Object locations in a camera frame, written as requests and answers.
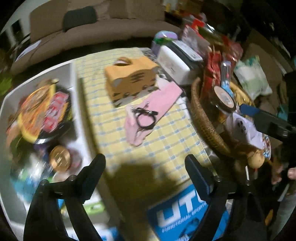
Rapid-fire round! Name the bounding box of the white paper on sofa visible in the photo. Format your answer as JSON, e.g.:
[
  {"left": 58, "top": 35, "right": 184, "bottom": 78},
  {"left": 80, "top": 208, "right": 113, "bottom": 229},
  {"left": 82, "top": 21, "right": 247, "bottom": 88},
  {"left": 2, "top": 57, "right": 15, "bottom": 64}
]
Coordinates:
[{"left": 16, "top": 40, "right": 41, "bottom": 61}]

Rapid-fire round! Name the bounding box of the green white tissue pack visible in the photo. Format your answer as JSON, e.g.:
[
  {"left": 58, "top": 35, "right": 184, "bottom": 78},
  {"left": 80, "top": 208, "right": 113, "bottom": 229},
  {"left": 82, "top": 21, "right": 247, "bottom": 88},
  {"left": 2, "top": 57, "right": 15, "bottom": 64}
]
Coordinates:
[{"left": 234, "top": 55, "right": 273, "bottom": 101}]

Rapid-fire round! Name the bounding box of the UFO instant noodle bowl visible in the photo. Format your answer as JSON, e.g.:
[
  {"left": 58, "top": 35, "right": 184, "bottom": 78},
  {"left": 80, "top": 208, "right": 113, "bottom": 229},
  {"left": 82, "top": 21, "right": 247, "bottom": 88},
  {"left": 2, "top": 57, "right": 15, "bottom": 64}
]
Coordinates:
[{"left": 17, "top": 78, "right": 73, "bottom": 145}]

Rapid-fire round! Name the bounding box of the woven wicker basket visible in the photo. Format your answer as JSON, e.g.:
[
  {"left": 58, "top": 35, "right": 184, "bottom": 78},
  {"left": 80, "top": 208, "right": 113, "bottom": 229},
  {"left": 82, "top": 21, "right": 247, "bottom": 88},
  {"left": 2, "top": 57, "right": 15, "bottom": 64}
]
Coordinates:
[{"left": 190, "top": 77, "right": 231, "bottom": 157}]

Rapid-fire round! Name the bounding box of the gold round tin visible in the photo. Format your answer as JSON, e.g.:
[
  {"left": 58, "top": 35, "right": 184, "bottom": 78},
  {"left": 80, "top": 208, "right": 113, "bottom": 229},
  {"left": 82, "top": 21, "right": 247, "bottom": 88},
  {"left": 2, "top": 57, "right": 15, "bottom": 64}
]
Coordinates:
[{"left": 49, "top": 145, "right": 71, "bottom": 172}]

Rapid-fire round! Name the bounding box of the purple container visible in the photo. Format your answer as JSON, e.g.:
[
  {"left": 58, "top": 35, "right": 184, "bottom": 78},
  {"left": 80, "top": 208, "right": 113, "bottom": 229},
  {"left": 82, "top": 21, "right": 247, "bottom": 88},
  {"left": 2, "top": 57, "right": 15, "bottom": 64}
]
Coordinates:
[{"left": 151, "top": 31, "right": 178, "bottom": 56}]

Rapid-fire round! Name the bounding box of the black cushion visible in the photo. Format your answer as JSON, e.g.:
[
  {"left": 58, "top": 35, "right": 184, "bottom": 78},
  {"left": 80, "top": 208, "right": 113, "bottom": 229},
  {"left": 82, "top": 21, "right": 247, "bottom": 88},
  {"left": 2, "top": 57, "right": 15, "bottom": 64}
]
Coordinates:
[{"left": 62, "top": 6, "right": 97, "bottom": 32}]

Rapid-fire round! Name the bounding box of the pink cloth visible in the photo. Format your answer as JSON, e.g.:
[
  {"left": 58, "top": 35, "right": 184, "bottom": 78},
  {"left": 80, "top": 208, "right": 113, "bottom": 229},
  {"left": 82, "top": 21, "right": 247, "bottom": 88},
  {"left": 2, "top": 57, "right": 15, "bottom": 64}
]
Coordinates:
[{"left": 124, "top": 82, "right": 182, "bottom": 146}]

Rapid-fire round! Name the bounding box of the orange tiger tissue box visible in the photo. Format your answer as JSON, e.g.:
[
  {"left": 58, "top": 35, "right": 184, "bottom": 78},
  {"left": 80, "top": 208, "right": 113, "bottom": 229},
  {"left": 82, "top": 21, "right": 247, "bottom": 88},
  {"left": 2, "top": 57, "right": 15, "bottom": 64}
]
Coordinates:
[{"left": 104, "top": 56, "right": 159, "bottom": 108}]

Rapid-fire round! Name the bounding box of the white floral box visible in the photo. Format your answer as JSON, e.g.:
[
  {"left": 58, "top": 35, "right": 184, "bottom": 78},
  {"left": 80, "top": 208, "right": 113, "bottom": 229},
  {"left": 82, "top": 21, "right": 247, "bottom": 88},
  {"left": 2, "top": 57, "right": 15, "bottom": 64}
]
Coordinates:
[{"left": 157, "top": 46, "right": 196, "bottom": 86}]

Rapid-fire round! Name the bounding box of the blue UTO box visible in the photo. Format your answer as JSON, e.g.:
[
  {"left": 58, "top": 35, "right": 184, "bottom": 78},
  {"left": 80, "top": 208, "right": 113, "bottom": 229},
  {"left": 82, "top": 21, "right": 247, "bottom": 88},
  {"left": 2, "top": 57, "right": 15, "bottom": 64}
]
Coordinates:
[{"left": 146, "top": 184, "right": 230, "bottom": 241}]

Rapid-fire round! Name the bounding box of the red snack bag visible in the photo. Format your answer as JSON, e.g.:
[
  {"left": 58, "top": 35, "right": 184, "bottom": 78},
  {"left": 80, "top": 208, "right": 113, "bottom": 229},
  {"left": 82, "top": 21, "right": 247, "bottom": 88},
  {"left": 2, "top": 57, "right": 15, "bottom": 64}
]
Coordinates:
[{"left": 203, "top": 51, "right": 222, "bottom": 94}]

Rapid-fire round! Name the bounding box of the white storage bin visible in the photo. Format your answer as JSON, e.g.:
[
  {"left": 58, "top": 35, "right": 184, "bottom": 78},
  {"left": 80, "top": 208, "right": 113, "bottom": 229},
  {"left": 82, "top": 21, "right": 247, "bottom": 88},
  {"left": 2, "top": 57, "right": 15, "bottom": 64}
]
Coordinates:
[{"left": 0, "top": 60, "right": 130, "bottom": 241}]

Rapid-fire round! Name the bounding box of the person right hand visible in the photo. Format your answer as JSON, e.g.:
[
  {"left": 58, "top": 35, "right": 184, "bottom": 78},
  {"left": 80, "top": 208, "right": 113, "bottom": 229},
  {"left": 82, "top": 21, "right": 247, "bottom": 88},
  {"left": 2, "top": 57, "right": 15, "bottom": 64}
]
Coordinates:
[{"left": 287, "top": 168, "right": 296, "bottom": 180}]

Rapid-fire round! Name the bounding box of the brown sofa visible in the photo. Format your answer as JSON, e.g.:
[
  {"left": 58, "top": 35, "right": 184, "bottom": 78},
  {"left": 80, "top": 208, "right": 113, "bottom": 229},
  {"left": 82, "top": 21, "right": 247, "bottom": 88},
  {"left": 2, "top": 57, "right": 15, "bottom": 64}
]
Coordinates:
[{"left": 11, "top": 1, "right": 181, "bottom": 75}]

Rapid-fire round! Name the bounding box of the yellow checkered tablecloth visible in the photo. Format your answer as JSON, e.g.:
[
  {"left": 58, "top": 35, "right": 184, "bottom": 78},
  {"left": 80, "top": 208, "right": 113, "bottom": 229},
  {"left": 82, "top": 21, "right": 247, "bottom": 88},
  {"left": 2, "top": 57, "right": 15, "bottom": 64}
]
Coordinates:
[{"left": 74, "top": 48, "right": 212, "bottom": 186}]

